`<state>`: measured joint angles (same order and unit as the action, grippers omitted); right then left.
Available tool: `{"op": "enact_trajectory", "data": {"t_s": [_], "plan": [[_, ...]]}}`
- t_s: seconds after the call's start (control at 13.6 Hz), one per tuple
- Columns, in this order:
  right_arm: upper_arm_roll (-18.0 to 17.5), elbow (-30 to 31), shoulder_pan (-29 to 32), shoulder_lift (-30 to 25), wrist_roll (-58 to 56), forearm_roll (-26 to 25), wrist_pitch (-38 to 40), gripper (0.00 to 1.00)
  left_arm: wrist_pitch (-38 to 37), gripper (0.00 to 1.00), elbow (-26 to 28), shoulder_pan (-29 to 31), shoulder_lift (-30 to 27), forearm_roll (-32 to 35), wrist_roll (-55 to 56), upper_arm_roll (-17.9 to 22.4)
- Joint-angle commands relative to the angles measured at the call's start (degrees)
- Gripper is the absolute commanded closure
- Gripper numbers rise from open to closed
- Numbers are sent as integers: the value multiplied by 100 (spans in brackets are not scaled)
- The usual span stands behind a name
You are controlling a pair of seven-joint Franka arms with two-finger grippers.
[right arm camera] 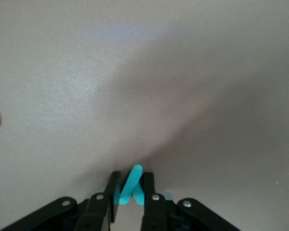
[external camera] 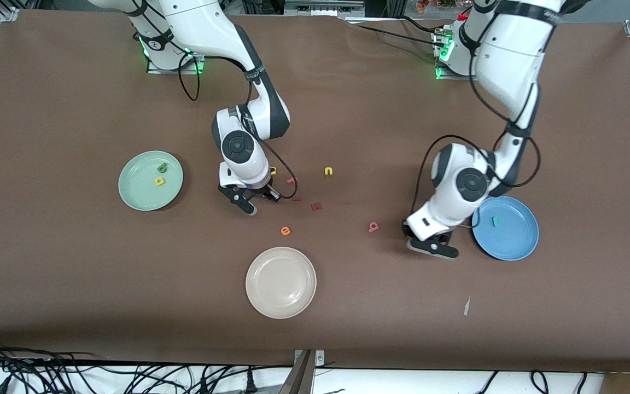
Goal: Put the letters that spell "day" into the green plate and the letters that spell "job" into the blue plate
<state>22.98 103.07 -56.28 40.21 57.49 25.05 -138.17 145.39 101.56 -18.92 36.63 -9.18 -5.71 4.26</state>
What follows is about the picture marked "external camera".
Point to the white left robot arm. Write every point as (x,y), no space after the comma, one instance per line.
(512,54)

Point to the grey metal device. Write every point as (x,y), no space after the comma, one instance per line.
(323,8)

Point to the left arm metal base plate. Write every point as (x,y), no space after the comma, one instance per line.
(451,76)

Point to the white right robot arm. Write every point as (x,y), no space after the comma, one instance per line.
(200,27)

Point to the blue plate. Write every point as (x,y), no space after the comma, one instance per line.
(512,238)

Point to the beige plate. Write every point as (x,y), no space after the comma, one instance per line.
(281,283)

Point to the small aluminium frame corner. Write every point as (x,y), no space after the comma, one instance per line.
(9,15)

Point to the brown table cover sheet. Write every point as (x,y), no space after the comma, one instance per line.
(348,109)

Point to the light green plate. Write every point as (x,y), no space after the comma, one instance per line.
(140,191)

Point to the metal table bracket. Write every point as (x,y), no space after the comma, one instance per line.
(304,377)

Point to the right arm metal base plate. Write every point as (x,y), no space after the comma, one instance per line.
(162,70)

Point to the small white paper scrap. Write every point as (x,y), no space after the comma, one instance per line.
(466,308)

